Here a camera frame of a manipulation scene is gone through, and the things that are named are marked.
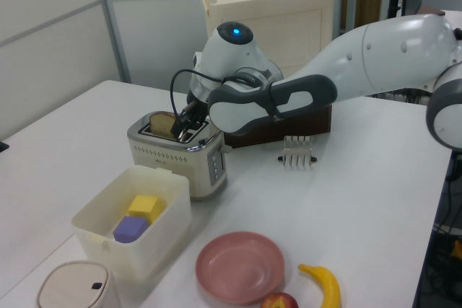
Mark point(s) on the yellow cube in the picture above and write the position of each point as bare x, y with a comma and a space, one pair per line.
144, 205

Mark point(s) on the red apple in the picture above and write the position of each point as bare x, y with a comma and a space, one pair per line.
279, 302

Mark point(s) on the metal toast rack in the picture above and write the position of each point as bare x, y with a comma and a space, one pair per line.
296, 160

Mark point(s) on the yellow banana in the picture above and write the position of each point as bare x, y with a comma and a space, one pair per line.
330, 288

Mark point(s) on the cream bin with lid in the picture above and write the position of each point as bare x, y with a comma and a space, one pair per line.
72, 286

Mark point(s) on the purple cube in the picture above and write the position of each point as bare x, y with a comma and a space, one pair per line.
128, 230

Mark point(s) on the brown bread slice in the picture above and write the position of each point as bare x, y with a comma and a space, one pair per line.
160, 124

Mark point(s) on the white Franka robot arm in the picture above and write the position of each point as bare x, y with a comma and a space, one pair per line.
379, 59

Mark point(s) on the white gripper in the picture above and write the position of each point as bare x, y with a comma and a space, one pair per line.
200, 91

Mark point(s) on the black flat device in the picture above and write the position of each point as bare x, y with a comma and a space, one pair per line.
3, 146

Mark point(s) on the cream and chrome toaster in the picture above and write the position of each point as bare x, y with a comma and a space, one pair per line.
162, 156

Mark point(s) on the pink plate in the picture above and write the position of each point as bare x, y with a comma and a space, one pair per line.
238, 268

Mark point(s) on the white plastic container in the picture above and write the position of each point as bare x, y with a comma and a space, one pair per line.
151, 243

